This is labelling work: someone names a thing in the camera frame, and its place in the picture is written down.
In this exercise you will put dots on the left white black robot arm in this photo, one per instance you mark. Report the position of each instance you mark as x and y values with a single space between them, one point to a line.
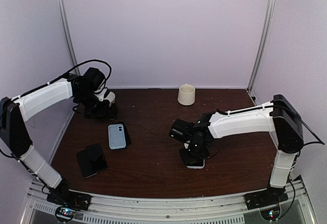
31 122

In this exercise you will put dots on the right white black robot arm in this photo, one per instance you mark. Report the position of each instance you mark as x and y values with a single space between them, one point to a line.
277 116

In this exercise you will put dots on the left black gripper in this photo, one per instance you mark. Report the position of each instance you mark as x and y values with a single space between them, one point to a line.
102 113

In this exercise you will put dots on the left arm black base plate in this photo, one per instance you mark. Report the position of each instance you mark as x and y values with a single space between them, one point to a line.
71 199

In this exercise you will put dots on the cream ribbed cup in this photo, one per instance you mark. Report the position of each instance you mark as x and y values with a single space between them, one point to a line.
186 95

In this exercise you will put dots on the black smartphone top of stack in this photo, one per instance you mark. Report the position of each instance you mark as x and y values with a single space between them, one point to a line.
96 156

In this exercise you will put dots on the lavender phone case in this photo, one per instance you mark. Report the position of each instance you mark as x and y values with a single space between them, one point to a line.
198 164

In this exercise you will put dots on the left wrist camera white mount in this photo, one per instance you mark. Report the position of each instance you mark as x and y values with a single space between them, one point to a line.
106 97

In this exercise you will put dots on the light blue phone case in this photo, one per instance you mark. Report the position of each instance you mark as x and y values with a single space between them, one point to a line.
116 136

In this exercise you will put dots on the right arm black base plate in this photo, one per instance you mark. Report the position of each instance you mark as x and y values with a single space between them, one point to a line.
267 197

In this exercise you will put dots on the aluminium corner post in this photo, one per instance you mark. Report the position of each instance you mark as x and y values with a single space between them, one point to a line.
270 8
66 32

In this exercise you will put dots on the right aluminium corner post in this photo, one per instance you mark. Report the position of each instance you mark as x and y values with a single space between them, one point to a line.
270 8

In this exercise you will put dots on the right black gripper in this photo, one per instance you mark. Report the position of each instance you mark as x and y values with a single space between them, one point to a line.
184 156

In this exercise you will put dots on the left aluminium corner post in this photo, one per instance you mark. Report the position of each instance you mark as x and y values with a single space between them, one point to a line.
66 32

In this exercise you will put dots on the black smartphone under stack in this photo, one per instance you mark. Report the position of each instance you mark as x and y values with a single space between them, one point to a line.
85 164

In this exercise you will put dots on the black smartphone under blue case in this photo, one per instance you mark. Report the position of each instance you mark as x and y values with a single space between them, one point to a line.
127 135

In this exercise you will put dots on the aluminium front rail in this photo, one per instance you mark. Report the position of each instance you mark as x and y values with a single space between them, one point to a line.
216 209

